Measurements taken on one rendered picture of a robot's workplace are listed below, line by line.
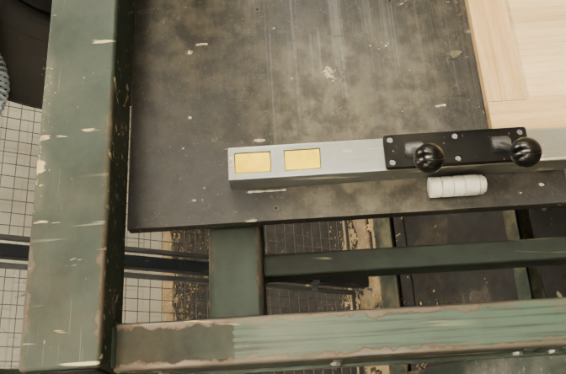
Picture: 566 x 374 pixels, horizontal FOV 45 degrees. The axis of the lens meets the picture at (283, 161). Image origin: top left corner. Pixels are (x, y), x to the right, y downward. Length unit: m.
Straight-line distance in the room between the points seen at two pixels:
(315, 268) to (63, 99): 0.43
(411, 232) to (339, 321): 2.37
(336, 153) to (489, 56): 0.29
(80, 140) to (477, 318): 0.57
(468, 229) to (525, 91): 1.94
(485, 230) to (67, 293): 2.23
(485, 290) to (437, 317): 2.00
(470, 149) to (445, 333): 0.26
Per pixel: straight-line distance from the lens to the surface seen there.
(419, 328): 0.91
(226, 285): 1.00
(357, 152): 0.98
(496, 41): 1.12
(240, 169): 0.97
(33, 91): 1.57
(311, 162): 0.97
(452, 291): 3.04
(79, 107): 0.99
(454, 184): 0.99
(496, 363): 1.80
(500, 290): 2.86
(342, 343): 0.90
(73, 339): 0.89
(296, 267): 1.02
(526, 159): 0.89
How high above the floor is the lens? 2.11
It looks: 29 degrees down
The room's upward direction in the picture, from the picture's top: 80 degrees counter-clockwise
